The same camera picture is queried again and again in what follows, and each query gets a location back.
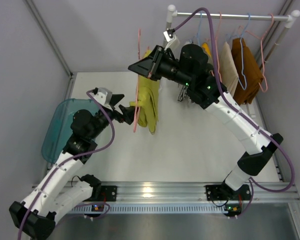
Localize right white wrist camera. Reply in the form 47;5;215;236
163;28;180;51

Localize black white print trousers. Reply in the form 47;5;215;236
176;39;194;103

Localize beige trousers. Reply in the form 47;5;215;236
217;42;239;97

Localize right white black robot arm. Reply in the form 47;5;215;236
128;44;283;201

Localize yellow-green trousers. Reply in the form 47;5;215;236
128;49;160;136

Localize camouflage yellow trousers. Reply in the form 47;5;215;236
201;42;213;63

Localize aluminium mounting rail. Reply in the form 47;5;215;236
102;181;300;204

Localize pink wire hanger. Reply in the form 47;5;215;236
132;27;151;133
238;13;275;94
210;11;222;83

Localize white metal clothes rack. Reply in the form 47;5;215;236
165;4;300;70

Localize brown trousers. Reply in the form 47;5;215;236
231;38;264;105

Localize teal plastic bin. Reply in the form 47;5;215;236
41;98;99;164

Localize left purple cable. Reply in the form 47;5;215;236
16;88;116;240

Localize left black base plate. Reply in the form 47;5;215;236
98;185;118;202

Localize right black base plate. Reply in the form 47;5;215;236
205;183;252;202

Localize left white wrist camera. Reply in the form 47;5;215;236
93;87;113;106

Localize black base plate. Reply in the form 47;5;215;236
205;183;252;202
98;185;118;202

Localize grey slotted cable duct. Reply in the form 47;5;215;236
70;203;231;215

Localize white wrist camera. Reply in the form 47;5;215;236
163;28;180;51
93;87;113;106

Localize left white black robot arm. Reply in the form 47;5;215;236
9;87;135;240

